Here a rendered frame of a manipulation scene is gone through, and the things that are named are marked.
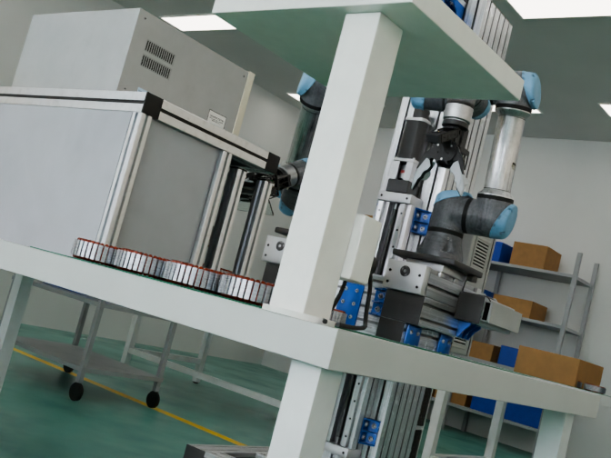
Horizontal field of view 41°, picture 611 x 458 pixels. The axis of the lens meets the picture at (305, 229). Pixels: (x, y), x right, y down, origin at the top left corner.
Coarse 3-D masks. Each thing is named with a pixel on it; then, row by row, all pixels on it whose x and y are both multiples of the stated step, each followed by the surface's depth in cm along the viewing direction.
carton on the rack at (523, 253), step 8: (520, 248) 818; (528, 248) 813; (536, 248) 808; (544, 248) 804; (512, 256) 822; (520, 256) 816; (528, 256) 811; (536, 256) 806; (544, 256) 802; (552, 256) 814; (560, 256) 832; (520, 264) 814; (528, 264) 809; (536, 264) 804; (544, 264) 800; (552, 264) 817
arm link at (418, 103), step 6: (414, 102) 232; (420, 102) 231; (426, 102) 230; (432, 102) 229; (438, 102) 228; (444, 102) 227; (420, 108) 233; (426, 108) 232; (432, 108) 231; (438, 108) 229; (444, 108) 228
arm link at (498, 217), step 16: (528, 80) 252; (528, 96) 252; (496, 112) 259; (512, 112) 254; (528, 112) 254; (496, 128) 257; (512, 128) 254; (496, 144) 256; (512, 144) 254; (496, 160) 255; (512, 160) 255; (496, 176) 254; (512, 176) 256; (480, 192) 256; (496, 192) 253; (480, 208) 255; (496, 208) 252; (512, 208) 252; (480, 224) 254; (496, 224) 252; (512, 224) 257
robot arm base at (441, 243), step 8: (432, 232) 261; (440, 232) 259; (448, 232) 258; (456, 232) 259; (424, 240) 264; (432, 240) 259; (440, 240) 258; (448, 240) 258; (456, 240) 259; (424, 248) 259; (432, 248) 257; (440, 248) 256; (448, 248) 258; (456, 248) 258; (448, 256) 256; (456, 256) 257
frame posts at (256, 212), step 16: (240, 176) 193; (224, 192) 192; (240, 192) 193; (256, 192) 200; (224, 208) 192; (256, 208) 198; (224, 224) 190; (256, 224) 198; (224, 240) 191; (256, 240) 199; (208, 256) 190; (240, 256) 198; (240, 272) 196
